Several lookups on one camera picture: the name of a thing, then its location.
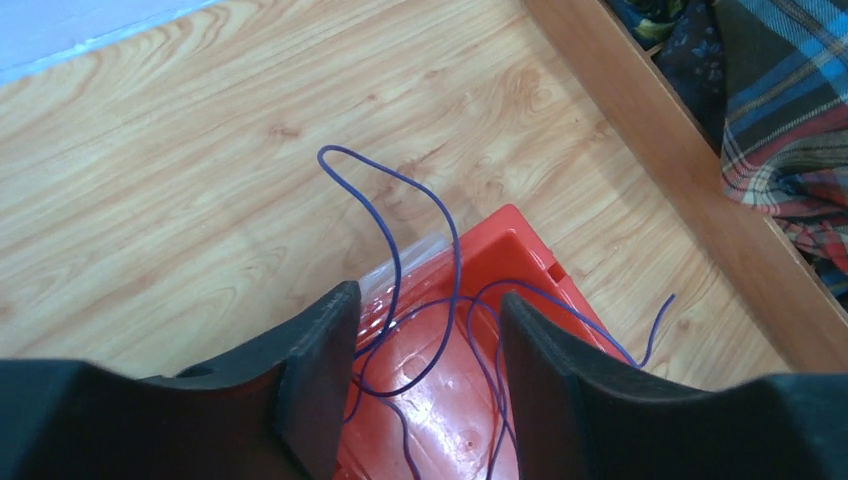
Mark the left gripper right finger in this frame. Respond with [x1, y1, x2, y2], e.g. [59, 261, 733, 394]
[501, 293, 847, 479]

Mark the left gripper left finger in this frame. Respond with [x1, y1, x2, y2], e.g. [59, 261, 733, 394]
[1, 281, 361, 479]

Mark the red plastic bin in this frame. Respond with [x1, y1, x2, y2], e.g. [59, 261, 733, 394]
[335, 205, 627, 479]

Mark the wooden tray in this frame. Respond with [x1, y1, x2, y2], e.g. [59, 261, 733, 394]
[527, 1, 847, 372]

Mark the plaid cloth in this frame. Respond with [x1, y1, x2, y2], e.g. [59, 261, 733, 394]
[606, 0, 848, 299]

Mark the purple wire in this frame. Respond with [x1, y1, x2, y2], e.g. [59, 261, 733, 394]
[316, 145, 677, 480]

